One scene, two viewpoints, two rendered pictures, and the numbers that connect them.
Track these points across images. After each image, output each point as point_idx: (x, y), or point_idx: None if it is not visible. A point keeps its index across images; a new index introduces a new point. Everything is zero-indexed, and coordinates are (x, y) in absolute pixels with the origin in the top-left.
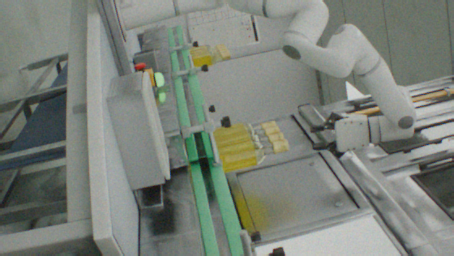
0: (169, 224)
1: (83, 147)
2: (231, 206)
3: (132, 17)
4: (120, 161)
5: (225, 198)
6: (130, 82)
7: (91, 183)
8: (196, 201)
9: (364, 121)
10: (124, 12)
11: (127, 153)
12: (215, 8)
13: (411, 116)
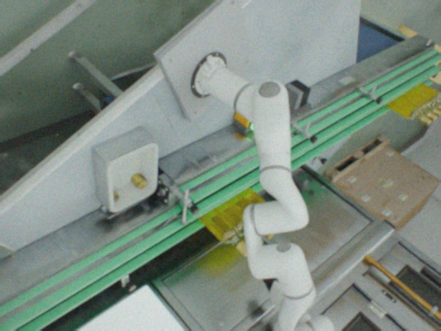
0: (83, 235)
1: None
2: (121, 260)
3: (206, 88)
4: (84, 183)
5: (134, 251)
6: (127, 146)
7: (9, 195)
8: (127, 234)
9: None
10: (202, 80)
11: (97, 181)
12: None
13: None
